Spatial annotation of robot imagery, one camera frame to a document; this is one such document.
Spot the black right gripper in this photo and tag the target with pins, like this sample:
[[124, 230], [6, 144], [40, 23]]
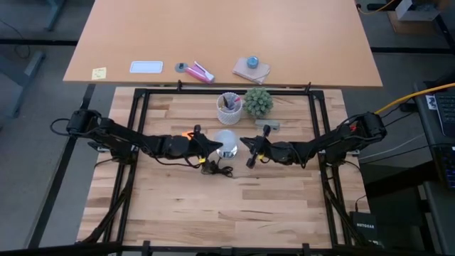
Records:
[[281, 153]]

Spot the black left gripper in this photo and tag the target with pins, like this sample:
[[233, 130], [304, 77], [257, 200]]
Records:
[[177, 146]]

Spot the white reflector lightbulb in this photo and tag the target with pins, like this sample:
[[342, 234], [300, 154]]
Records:
[[227, 140]]

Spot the chrome lamp socket base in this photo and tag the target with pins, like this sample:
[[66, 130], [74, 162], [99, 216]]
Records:
[[228, 154]]

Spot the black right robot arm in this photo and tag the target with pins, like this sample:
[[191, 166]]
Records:
[[337, 140]]

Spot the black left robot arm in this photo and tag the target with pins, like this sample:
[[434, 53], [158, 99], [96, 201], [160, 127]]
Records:
[[121, 137]]

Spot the orange sticky note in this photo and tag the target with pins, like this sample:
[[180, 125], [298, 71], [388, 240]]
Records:
[[187, 134]]

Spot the grey rectangular block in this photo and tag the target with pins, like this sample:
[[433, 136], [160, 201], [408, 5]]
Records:
[[272, 124]]

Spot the white textured pen cup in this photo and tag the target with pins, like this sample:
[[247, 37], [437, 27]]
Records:
[[229, 115]]

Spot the green artificial plant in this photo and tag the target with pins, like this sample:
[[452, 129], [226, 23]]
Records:
[[258, 103]]

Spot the pink pen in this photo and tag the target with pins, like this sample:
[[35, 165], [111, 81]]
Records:
[[236, 100]]

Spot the black pen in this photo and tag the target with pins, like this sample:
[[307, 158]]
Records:
[[225, 102]]

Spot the brown notebook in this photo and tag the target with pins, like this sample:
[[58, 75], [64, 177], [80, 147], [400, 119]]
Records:
[[250, 73]]

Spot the grey round disc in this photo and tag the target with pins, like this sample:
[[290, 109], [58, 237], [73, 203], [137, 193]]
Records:
[[180, 67]]

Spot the brown wooden desk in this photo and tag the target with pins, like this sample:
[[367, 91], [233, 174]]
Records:
[[220, 32]]

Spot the yellow sticky note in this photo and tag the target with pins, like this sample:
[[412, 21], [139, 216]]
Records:
[[99, 73]]

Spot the black Netgear router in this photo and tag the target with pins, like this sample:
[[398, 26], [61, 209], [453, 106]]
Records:
[[364, 225]]

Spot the dark laptop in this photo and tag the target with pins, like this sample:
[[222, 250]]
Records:
[[444, 121]]

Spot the grey desk leg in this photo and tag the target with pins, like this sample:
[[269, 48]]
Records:
[[25, 78]]

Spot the cardboard box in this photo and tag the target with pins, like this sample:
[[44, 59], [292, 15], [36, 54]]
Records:
[[414, 23]]

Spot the black aluminium table frame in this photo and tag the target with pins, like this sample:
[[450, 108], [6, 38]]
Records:
[[320, 185]]

